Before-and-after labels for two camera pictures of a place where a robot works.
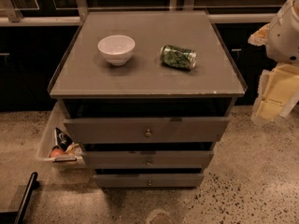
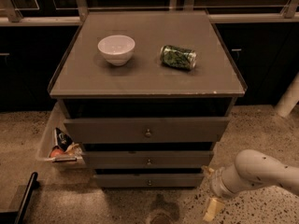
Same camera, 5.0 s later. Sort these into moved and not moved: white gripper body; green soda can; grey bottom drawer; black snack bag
Moved: white gripper body
Not moved: green soda can; black snack bag; grey bottom drawer
